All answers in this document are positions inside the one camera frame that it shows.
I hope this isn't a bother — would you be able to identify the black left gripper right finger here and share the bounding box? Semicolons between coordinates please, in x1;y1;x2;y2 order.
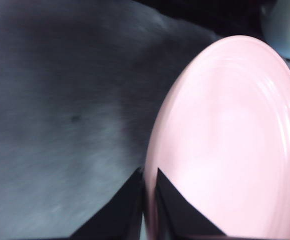
154;167;235;240

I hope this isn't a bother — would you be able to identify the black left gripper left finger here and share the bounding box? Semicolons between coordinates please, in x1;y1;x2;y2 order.
68;166;145;240

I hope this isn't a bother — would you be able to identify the pink round plate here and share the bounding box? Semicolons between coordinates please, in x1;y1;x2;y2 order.
144;34;290;240

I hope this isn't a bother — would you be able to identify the green round plate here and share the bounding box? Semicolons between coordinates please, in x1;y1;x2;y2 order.
260;0;290;61

